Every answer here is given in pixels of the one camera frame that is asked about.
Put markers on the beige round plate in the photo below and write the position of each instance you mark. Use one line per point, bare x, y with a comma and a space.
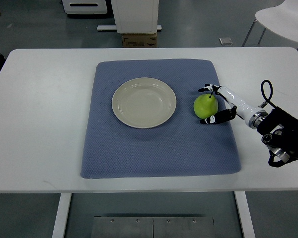
144, 103

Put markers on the white appliance with slot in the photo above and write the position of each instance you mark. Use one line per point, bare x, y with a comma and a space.
85, 6

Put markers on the right white table leg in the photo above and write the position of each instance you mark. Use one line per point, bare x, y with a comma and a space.
244, 214

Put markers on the white table leg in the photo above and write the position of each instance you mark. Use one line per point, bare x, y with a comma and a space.
244, 214
62, 216

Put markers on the green pear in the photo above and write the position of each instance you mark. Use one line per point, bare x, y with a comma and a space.
205, 105

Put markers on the white cabinet on stand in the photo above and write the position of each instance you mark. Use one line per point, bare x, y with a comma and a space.
134, 17

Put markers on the white chair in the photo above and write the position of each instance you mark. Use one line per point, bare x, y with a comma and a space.
281, 20

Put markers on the cardboard box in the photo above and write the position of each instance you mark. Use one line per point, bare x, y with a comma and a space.
139, 40

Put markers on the small grey floor tile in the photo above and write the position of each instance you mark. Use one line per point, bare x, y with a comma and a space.
225, 41

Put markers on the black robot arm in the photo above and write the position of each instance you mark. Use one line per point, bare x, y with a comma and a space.
279, 132

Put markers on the left white table leg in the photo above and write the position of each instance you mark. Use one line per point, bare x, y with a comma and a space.
62, 216

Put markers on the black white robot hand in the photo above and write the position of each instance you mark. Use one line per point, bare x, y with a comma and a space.
252, 116

